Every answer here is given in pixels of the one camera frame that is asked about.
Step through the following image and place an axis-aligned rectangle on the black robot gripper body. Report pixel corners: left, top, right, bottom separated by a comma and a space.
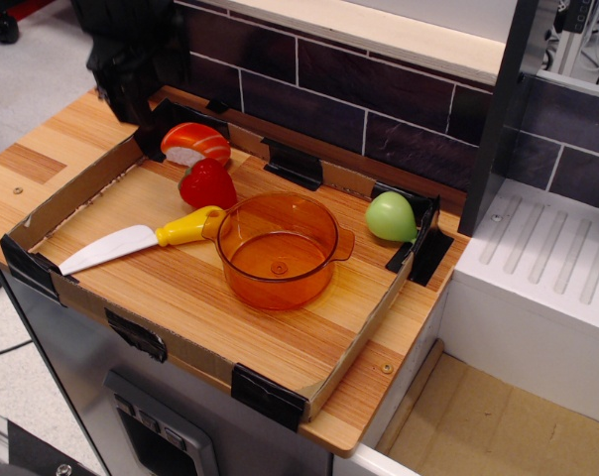
71, 1, 187, 99

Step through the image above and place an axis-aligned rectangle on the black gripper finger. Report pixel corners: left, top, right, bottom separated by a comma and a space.
98, 78, 154, 127

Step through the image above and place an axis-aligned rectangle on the salmon sushi toy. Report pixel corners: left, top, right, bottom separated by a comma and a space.
161, 122, 231, 167

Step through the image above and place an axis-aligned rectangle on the cardboard fence with black tape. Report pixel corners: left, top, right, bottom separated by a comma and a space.
0, 95, 467, 452

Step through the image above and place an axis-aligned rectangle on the orange transparent plastic pot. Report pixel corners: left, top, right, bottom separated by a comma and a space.
201, 192, 355, 310

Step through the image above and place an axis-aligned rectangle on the red toy strawberry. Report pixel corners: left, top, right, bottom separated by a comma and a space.
179, 158, 238, 209

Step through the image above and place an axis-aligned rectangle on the black wheel caster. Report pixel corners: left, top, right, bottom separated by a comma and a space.
0, 12, 19, 45

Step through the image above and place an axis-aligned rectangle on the green toy pear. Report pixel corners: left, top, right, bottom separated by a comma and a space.
365, 191, 418, 243

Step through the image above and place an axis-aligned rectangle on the silver toy oven front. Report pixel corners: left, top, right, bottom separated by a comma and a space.
2, 273, 333, 475

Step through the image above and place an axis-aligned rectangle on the white toy sink drainboard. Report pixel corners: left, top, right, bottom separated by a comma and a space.
439, 180, 599, 420

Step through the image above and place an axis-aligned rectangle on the yellow handled toy knife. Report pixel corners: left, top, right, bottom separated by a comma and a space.
59, 205, 226, 276

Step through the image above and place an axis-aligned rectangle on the dark grey vertical post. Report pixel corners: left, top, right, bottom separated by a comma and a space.
458, 1, 553, 236

